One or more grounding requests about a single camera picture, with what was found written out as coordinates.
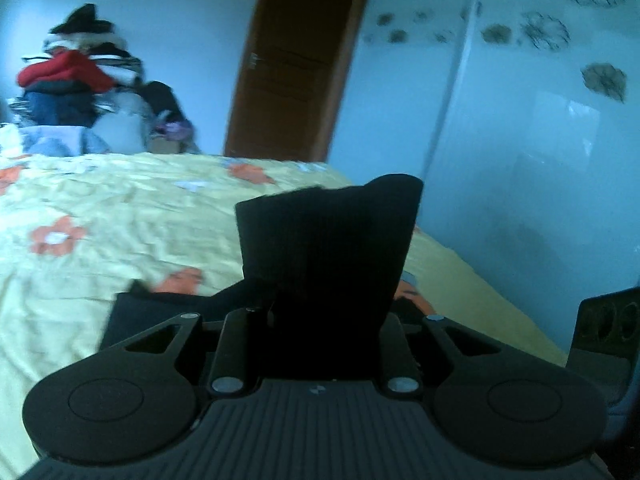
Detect white wardrobe with flower stickers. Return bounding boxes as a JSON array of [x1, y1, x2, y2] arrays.
[[325, 0, 640, 361]]

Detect yellow floral bedspread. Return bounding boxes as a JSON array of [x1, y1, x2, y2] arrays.
[[0, 152, 571, 476]]

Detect black pants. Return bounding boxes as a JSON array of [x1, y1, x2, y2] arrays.
[[99, 174, 426, 381]]

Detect black bag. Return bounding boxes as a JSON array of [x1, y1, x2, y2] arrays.
[[142, 81, 188, 126]]

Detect pile of clothes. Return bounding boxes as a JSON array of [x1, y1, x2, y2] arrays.
[[7, 4, 151, 153]]

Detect brown wooden door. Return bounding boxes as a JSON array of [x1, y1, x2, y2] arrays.
[[224, 0, 377, 162]]

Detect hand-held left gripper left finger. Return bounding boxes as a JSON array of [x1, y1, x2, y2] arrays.
[[122, 307, 262, 397]]

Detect purple cloth item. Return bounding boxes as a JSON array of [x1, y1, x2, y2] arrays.
[[155, 119, 193, 142]]

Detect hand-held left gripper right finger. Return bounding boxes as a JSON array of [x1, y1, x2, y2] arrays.
[[377, 312, 503, 397]]

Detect light blue knit blanket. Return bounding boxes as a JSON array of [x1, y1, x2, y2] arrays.
[[19, 125, 112, 157]]

